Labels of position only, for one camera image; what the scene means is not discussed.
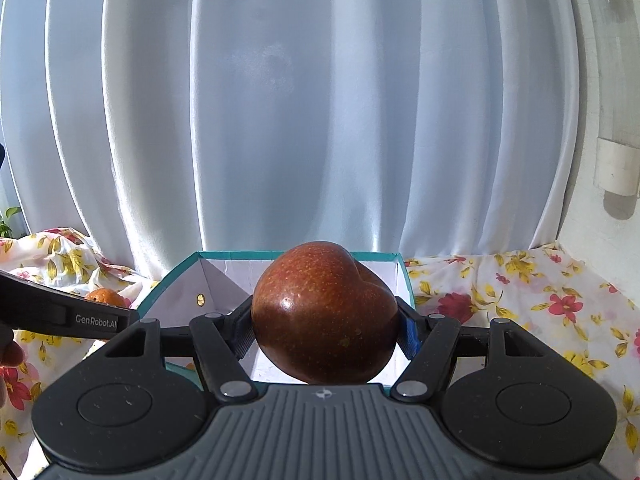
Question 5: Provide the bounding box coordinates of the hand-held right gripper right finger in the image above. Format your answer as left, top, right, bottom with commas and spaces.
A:
390, 296, 544, 403

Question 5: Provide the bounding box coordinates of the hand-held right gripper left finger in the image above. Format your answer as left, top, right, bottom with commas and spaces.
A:
102, 294, 257, 403

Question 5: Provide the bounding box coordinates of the mandarin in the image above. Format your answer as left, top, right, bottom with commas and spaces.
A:
84, 287, 127, 309

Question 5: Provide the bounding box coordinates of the teal cardboard box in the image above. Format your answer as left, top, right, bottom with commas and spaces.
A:
135, 251, 416, 396

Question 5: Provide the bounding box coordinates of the red apple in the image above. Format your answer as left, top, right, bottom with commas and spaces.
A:
251, 241, 400, 386

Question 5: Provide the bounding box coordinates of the person's left hand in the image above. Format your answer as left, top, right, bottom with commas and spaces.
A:
0, 327, 26, 411

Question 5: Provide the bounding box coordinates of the green plant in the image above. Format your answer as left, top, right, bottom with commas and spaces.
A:
0, 206, 24, 239

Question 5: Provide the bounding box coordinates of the floral tablecloth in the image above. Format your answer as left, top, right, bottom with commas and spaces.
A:
0, 227, 640, 480

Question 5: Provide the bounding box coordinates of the white curtain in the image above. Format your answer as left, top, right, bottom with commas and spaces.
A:
0, 0, 596, 281

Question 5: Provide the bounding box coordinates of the white wall fixture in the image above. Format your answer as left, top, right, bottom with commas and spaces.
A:
582, 0, 640, 221

